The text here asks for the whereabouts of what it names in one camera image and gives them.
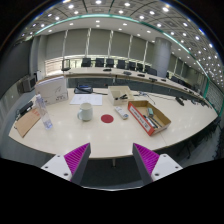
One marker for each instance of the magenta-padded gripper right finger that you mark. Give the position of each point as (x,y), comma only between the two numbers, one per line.
(148,160)

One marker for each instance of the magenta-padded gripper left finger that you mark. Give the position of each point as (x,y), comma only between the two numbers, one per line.
(75,160)

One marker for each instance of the open brown red-labelled cardboard box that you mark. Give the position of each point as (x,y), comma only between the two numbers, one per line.
(140,117)

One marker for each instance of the small grey-green tool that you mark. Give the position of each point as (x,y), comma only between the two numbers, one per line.
(151,112)

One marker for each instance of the white ceramic mug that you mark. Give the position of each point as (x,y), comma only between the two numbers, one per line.
(86,112)

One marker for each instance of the flat round red coaster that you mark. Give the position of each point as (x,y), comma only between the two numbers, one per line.
(107,118)

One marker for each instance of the brown kraft paper envelope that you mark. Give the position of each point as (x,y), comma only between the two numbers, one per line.
(27,122)

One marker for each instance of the white printed paper sheet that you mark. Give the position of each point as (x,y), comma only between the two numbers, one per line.
(86,99)

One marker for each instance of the black desktop microphone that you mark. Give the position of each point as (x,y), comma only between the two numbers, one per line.
(180,101)

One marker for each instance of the black desk phone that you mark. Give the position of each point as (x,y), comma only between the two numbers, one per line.
(83,89)

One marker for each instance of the black rectangular device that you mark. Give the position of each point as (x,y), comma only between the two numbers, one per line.
(25,108)

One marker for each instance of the large white printed cardboard box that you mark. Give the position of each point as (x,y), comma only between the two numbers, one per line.
(51,90)

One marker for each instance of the small open white cardboard box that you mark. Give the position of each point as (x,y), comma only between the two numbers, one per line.
(115,91)

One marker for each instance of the grey box monitor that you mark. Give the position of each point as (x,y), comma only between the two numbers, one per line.
(27,84)

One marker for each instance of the long curved conference desk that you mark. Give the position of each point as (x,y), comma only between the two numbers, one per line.
(100,72)

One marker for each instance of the row of black office chairs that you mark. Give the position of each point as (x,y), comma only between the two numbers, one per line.
(99,62)

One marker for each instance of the recessed ceiling lights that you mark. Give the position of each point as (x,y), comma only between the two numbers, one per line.
(140,16)

